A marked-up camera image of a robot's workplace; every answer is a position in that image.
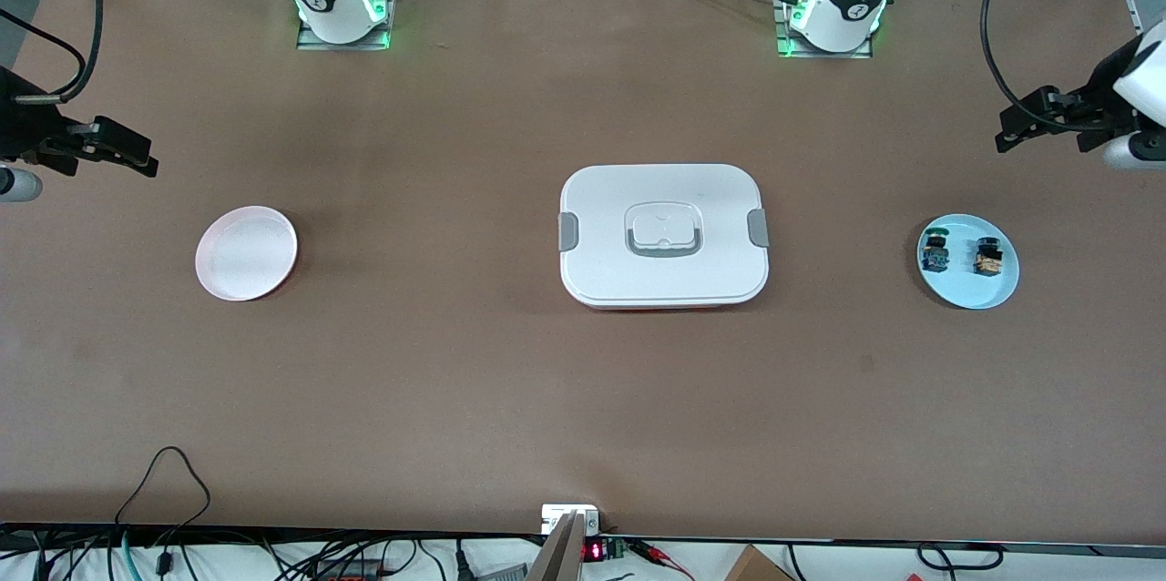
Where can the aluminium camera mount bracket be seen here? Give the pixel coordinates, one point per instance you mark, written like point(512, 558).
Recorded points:
point(565, 545)

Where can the brown cardboard box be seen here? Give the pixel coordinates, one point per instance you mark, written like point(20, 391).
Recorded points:
point(756, 567)

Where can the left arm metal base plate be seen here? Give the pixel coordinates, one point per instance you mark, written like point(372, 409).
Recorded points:
point(861, 54)

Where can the white lidded storage box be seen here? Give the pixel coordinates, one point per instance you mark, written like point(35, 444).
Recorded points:
point(663, 271)

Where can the black power strip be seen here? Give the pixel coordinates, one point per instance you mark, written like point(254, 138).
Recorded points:
point(351, 571)

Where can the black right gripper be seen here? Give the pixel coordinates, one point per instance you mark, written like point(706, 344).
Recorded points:
point(22, 127)

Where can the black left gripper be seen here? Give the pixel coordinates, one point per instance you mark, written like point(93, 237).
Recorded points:
point(1099, 92)

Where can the pink round plate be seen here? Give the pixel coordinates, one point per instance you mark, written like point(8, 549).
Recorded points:
point(246, 253)

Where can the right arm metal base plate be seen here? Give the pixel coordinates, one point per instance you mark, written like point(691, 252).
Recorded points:
point(310, 45)

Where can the green push-button switch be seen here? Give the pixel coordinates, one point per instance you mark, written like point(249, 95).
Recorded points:
point(935, 255)

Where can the red digit display board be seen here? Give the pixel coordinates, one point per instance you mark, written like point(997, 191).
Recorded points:
point(594, 551)

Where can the light blue round plate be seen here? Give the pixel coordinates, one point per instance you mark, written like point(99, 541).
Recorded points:
point(967, 285)

